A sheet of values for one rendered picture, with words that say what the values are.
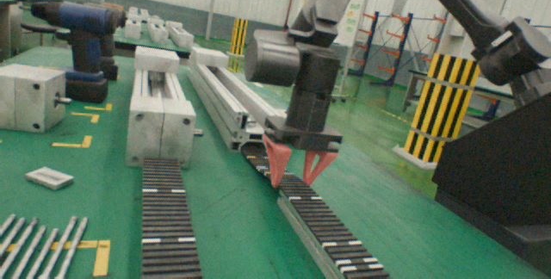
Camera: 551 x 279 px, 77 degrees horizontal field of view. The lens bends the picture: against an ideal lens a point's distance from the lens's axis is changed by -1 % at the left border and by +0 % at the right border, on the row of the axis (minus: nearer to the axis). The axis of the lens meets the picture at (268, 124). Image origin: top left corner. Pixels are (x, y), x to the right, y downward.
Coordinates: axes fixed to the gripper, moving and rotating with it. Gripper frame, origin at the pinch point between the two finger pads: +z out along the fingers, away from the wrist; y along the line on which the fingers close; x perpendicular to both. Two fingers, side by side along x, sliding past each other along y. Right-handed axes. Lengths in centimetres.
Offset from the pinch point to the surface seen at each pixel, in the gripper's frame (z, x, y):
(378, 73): 53, -941, -734
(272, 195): 3.3, -1.6, 1.8
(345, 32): -40, -492, -300
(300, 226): 2.4, 8.3, 1.5
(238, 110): -5.1, -19.8, 4.4
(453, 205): 5.3, -2.4, -39.1
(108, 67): 0, -73, 32
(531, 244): 3.9, 12.3, -40.4
